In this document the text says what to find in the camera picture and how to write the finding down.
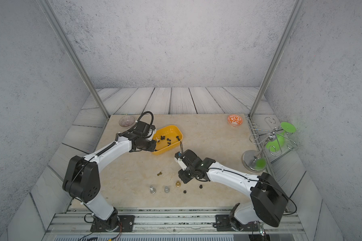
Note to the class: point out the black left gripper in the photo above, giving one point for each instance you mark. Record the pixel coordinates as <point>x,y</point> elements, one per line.
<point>153,147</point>

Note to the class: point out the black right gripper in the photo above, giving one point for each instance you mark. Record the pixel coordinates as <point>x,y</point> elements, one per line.
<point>184,179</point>

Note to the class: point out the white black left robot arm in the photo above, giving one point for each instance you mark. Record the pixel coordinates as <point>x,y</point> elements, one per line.
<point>82,178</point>

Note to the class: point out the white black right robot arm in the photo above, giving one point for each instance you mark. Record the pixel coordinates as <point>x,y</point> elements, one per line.
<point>268,200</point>

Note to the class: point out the yellow plastic storage box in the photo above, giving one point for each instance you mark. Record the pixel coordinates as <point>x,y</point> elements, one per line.
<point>170,132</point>

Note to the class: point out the silver chess piece left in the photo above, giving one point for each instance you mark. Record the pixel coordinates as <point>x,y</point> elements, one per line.
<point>152,190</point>

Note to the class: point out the purple patterned glass bowl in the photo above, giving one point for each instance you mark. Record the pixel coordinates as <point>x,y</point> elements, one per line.
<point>127,121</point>

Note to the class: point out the orange patterned ceramic bowl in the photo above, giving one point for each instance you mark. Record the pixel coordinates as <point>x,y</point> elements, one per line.
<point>235,120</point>

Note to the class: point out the green disc metal stand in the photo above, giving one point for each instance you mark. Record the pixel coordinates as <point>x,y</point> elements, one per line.
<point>255,161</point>

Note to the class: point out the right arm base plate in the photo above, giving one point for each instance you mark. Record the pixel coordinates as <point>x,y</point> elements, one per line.
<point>228,223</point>

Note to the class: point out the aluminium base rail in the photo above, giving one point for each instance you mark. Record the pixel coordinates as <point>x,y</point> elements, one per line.
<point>176,221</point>

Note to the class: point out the metal wire rack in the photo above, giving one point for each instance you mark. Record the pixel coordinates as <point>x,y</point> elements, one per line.
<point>276,140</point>

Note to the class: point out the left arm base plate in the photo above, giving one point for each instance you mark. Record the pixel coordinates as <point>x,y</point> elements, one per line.
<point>116,223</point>

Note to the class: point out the left aluminium frame post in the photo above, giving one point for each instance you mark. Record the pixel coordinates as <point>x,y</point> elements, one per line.
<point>60,33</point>

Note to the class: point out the aluminium frame post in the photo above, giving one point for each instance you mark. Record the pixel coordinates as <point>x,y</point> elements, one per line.
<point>60,33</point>
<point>284,39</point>

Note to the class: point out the right aluminium frame post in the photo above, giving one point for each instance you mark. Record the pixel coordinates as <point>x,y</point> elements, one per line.
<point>284,39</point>

